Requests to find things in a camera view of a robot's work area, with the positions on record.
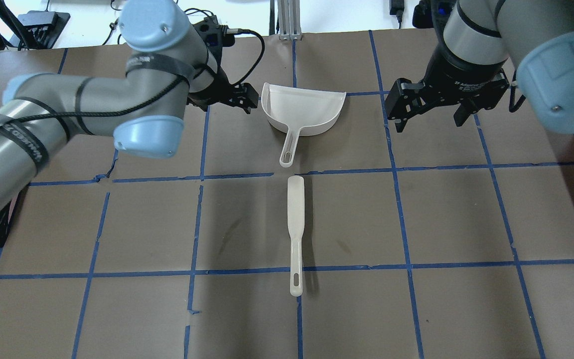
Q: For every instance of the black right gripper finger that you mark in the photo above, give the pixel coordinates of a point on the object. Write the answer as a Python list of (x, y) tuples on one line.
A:
[(400, 123), (462, 114)]

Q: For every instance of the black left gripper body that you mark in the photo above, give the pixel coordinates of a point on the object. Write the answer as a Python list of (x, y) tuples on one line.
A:
[(215, 89)]

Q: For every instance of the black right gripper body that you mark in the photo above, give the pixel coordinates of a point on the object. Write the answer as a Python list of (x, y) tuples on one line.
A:
[(459, 73)]

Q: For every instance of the beige plastic dustpan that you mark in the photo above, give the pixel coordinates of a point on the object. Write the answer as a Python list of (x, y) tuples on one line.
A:
[(299, 112)]

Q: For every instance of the white brush black bristles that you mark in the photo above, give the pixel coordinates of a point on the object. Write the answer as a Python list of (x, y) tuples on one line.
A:
[(296, 227)]

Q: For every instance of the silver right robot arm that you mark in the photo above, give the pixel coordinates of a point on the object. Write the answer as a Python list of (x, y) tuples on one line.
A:
[(488, 47)]

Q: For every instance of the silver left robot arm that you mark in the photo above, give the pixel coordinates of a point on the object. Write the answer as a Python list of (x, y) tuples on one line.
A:
[(172, 65)]

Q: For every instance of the aluminium frame post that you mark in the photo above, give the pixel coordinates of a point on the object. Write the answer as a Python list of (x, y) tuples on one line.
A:
[(285, 19)]

